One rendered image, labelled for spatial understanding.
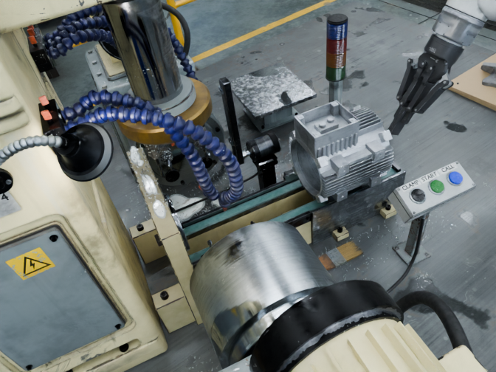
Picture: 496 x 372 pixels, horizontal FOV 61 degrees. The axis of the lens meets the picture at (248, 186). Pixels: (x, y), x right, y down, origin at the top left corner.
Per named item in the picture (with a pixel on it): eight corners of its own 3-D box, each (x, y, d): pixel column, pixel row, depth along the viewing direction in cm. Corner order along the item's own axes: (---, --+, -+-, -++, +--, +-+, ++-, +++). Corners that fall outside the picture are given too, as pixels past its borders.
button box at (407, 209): (404, 224, 93) (413, 215, 88) (386, 197, 95) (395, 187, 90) (466, 195, 96) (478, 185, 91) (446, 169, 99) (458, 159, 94)
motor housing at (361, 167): (324, 216, 108) (325, 161, 94) (289, 172, 121) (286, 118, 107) (390, 187, 112) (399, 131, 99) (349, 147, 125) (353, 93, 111)
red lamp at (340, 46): (333, 57, 124) (333, 42, 121) (322, 49, 128) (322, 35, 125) (350, 50, 125) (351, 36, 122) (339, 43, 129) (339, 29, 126)
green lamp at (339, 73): (332, 83, 130) (333, 70, 127) (322, 74, 134) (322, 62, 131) (349, 77, 131) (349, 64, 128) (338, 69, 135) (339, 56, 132)
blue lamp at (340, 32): (333, 42, 121) (333, 27, 117) (322, 35, 125) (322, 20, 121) (351, 36, 122) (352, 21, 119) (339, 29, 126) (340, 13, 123)
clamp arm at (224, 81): (236, 167, 114) (220, 85, 96) (232, 160, 116) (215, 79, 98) (247, 162, 115) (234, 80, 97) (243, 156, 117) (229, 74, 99)
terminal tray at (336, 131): (315, 162, 100) (315, 139, 95) (294, 138, 107) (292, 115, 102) (359, 145, 102) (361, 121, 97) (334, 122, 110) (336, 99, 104)
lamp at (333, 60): (333, 70, 127) (333, 57, 124) (322, 62, 131) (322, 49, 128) (349, 64, 128) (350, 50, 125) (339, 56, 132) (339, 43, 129)
